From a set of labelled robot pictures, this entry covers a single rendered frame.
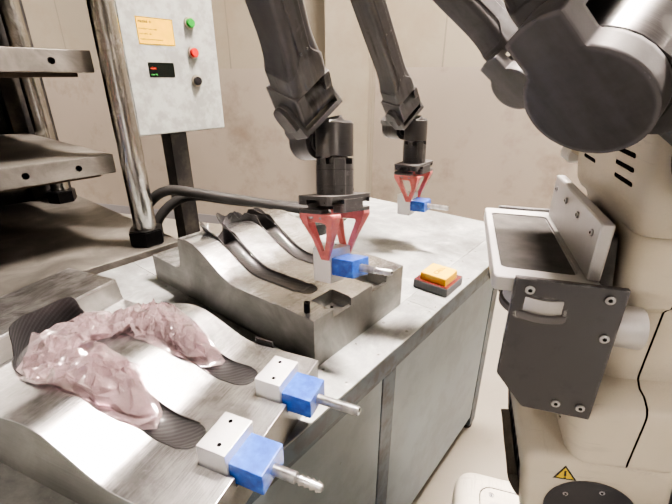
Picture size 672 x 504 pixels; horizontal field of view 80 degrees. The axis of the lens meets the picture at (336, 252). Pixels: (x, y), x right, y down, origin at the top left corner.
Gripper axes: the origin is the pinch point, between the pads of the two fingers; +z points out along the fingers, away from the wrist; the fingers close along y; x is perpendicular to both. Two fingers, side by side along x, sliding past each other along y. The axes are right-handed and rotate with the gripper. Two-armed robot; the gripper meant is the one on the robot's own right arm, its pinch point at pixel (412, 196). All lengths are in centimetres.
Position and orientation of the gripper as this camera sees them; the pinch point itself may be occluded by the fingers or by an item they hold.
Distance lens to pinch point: 109.4
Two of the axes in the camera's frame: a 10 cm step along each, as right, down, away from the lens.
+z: 0.3, 9.3, 3.8
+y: -5.7, 3.2, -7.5
